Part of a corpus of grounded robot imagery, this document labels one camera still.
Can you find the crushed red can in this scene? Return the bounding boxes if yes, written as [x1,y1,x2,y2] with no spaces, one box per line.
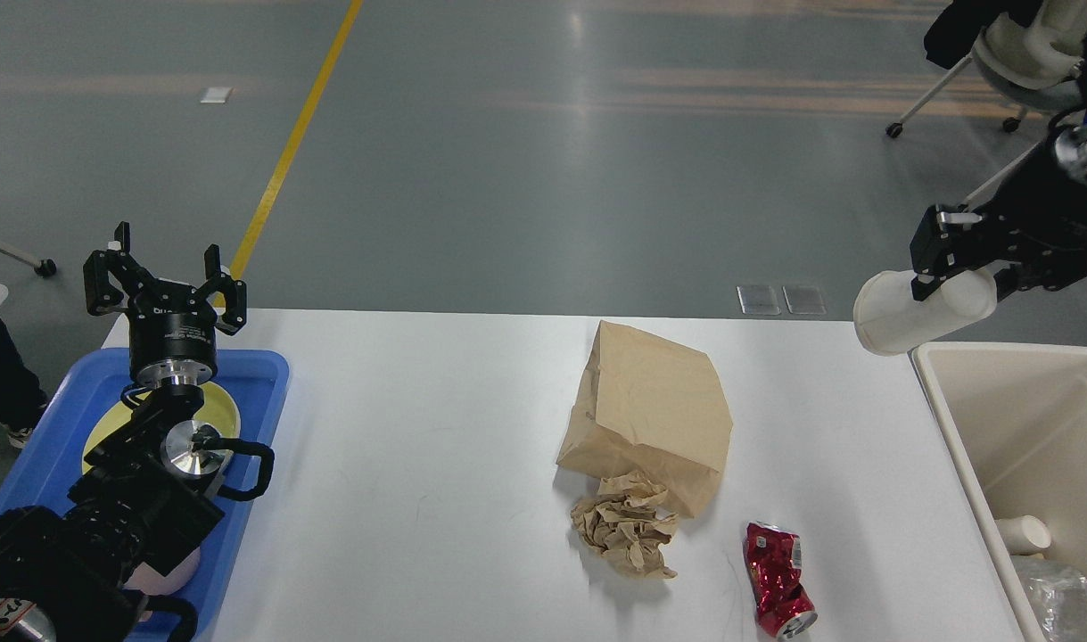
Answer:
[744,523,819,641]

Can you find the metal floor plate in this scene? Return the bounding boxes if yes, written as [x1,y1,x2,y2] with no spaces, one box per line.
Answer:
[782,284,828,317]
[736,284,782,317]

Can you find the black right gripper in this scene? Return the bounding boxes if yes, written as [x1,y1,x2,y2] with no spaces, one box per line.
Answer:
[910,134,1087,303]

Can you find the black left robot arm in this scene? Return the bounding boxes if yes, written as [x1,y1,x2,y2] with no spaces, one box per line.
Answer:
[0,222,275,641]

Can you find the aluminium foil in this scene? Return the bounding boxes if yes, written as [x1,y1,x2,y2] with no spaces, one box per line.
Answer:
[1010,556,1087,641]

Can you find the white office chair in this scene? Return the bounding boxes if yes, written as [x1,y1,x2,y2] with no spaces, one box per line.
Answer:
[885,1,1087,139]

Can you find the left metal floor plate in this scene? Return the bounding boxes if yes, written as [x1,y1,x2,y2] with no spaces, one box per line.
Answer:
[736,284,782,317]

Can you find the small white cup in bin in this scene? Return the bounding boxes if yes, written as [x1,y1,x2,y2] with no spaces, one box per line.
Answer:
[994,514,1053,556]

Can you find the right metal floor plate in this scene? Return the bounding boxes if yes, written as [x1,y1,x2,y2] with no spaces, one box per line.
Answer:
[782,284,828,317]

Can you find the white chair leg with caster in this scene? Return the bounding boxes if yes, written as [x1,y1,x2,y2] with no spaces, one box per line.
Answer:
[0,240,58,279]

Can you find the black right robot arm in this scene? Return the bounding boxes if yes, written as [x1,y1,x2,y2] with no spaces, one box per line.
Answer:
[910,60,1087,301]

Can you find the beige plastic bin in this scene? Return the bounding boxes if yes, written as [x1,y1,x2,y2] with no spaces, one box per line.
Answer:
[911,342,1087,641]

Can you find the white paper cup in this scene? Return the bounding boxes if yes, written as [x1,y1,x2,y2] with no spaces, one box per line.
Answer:
[853,269,999,355]

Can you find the brown paper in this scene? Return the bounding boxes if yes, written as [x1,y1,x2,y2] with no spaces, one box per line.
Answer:
[569,471,679,580]

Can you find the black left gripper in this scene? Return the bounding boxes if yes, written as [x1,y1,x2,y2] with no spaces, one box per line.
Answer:
[83,222,247,389]

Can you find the yellow round plate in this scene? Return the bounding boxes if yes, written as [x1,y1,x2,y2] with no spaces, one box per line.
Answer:
[82,383,242,473]

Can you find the seated person dark trousers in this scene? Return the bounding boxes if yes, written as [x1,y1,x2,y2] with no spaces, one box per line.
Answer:
[0,317,51,449]

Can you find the brown paper bag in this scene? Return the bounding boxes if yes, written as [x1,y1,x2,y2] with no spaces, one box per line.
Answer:
[555,320,734,519]

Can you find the blue plastic tray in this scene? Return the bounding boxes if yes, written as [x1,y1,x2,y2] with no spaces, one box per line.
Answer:
[0,347,290,641]

